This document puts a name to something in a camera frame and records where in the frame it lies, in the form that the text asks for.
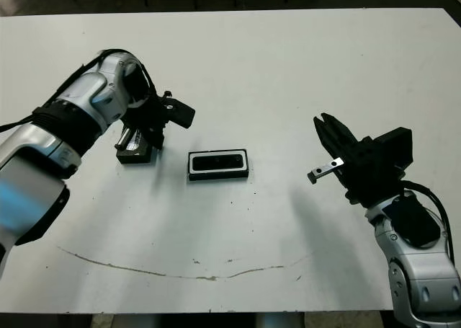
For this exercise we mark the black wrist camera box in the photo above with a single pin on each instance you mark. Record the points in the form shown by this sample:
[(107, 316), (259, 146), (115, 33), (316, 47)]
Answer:
[(182, 112), (396, 146)]

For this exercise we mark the silver left robot leg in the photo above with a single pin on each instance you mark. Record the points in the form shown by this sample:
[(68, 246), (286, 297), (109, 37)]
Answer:
[(147, 322)]

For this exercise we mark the black box lid silver print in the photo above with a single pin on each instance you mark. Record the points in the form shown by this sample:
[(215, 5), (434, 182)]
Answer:
[(135, 155)]

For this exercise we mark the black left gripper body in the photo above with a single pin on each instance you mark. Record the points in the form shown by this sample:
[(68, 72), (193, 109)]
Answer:
[(147, 113)]

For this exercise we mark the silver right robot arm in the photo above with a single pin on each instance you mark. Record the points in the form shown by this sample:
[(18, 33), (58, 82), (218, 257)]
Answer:
[(421, 274)]

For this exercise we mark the silver right robot leg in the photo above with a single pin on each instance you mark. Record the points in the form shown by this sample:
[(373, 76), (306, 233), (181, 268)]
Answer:
[(281, 322)]

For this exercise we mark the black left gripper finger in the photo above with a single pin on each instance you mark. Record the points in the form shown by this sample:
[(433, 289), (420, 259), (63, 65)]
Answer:
[(159, 135), (149, 135)]

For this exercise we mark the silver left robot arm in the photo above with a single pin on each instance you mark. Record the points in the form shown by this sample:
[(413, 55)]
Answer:
[(90, 93)]

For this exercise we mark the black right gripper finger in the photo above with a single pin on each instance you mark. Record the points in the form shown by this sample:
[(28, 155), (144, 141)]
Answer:
[(327, 144), (342, 137)]

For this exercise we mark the black slim camera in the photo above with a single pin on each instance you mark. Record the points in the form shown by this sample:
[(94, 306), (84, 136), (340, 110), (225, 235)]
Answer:
[(216, 163)]

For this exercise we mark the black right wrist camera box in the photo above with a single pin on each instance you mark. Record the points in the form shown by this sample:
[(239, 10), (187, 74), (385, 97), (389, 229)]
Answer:
[(396, 146)]

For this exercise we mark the black box base white insert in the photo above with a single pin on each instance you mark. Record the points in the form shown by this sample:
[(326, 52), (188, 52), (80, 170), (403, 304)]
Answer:
[(218, 176)]

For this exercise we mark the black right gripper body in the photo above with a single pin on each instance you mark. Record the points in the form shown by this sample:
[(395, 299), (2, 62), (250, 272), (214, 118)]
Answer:
[(371, 176)]

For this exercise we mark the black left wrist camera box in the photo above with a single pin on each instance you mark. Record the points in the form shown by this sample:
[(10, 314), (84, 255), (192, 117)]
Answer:
[(182, 112)]

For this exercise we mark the silver robot leg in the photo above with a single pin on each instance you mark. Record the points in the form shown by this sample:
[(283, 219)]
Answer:
[(147, 322), (281, 322)]

